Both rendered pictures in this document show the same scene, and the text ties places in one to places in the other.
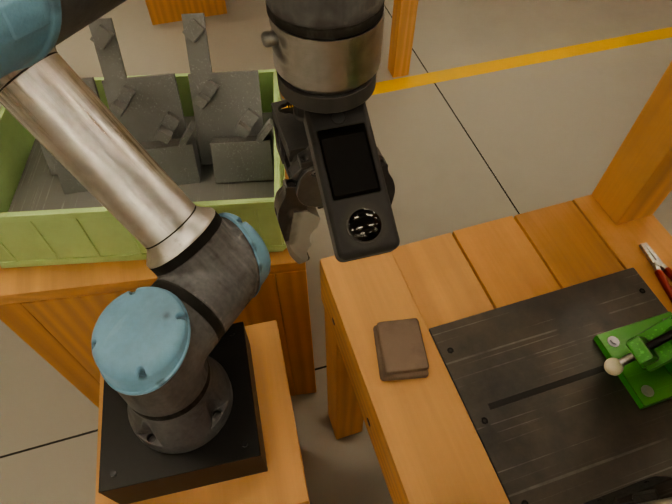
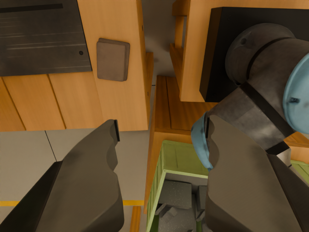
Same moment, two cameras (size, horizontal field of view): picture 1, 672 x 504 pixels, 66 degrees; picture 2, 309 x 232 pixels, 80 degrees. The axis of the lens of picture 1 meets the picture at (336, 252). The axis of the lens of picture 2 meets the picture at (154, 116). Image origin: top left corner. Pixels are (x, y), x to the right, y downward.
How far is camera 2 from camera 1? 0.40 m
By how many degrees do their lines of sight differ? 9
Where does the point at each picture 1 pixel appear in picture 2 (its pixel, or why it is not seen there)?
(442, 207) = not seen: hidden behind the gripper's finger
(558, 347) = (7, 36)
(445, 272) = (75, 105)
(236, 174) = (180, 186)
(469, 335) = (66, 60)
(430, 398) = (100, 22)
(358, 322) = (134, 85)
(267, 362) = (192, 77)
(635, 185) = not seen: outside the picture
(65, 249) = not seen: hidden behind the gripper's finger
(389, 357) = (121, 55)
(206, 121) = (190, 219)
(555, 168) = (23, 150)
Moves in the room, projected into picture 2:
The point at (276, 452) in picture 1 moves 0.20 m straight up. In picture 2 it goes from (203, 19) to (227, 20)
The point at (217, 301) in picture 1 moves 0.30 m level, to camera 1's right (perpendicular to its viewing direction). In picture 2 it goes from (248, 110) to (52, 60)
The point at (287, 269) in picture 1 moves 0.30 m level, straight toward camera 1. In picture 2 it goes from (164, 129) to (174, 52)
